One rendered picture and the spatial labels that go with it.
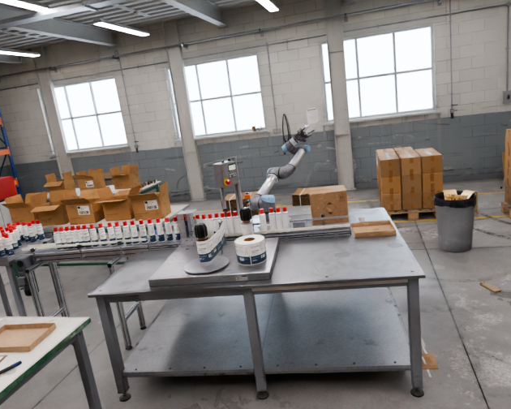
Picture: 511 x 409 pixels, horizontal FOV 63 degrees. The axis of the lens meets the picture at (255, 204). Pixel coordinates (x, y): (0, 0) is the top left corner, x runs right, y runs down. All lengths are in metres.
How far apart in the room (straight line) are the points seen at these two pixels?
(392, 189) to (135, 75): 5.93
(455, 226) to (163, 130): 6.38
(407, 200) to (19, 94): 8.82
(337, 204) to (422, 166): 2.96
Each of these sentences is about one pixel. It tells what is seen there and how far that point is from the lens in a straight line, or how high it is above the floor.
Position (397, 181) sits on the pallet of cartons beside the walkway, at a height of 0.57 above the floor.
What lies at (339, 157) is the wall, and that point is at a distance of 8.46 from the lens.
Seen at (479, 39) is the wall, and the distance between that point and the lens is 8.65.
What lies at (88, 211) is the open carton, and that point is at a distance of 5.26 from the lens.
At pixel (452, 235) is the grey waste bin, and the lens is 5.15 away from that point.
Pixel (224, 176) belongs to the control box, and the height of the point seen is 1.37.
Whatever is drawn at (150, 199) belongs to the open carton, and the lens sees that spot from 4.80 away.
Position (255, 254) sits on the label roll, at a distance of 2.74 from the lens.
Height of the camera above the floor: 1.90
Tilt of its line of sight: 13 degrees down
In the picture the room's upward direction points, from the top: 8 degrees counter-clockwise
